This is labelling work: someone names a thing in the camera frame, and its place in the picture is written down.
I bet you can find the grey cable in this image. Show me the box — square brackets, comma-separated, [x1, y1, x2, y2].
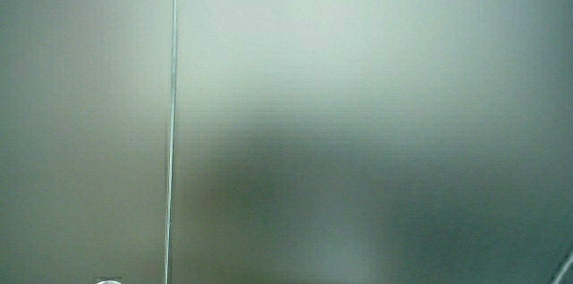
[552, 251, 573, 284]

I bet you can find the thin vertical panel seam strip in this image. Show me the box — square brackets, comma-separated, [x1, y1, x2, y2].
[163, 0, 180, 284]

